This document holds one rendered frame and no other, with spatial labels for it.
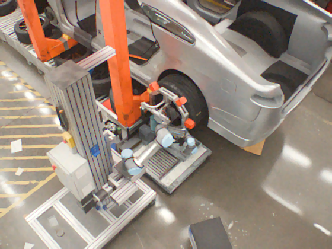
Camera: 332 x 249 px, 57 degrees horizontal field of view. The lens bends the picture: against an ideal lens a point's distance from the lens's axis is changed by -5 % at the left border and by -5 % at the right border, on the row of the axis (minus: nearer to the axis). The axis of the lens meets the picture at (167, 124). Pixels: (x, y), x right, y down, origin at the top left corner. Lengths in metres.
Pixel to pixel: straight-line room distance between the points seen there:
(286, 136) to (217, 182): 1.32
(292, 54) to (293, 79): 0.54
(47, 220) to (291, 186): 3.00
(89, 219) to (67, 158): 1.03
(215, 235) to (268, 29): 2.69
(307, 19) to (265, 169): 2.00
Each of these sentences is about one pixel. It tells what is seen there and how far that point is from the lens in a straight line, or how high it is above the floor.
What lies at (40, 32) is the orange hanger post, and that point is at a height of 1.02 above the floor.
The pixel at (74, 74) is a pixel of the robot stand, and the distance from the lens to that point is 2.38.
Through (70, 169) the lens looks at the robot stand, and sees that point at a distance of 2.82.
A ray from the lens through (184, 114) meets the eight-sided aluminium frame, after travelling 3.45.
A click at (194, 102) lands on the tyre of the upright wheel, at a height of 1.06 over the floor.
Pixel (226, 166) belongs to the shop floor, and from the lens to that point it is 4.28.
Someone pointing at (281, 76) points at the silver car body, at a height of 0.91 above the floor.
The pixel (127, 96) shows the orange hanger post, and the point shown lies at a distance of 3.66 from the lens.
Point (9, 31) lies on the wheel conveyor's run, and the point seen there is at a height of 0.26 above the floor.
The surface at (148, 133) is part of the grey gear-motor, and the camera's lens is 4.02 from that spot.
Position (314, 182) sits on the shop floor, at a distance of 4.50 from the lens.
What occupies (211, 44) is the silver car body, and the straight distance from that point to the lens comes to 3.10.
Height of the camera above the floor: 3.49
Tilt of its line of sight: 49 degrees down
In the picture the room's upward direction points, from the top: straight up
